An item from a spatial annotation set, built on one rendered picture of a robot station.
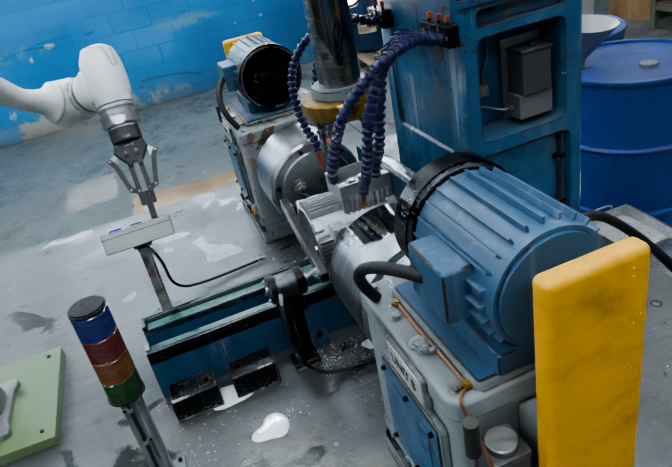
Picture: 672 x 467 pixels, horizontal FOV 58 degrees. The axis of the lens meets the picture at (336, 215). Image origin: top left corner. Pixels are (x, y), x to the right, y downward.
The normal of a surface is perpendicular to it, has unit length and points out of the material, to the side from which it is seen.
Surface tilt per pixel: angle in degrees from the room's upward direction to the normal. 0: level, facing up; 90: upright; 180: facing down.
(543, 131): 90
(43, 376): 2
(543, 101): 90
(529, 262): 90
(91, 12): 90
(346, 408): 0
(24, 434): 2
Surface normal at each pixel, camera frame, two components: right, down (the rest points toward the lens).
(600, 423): 0.36, 0.39
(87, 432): -0.18, -0.86
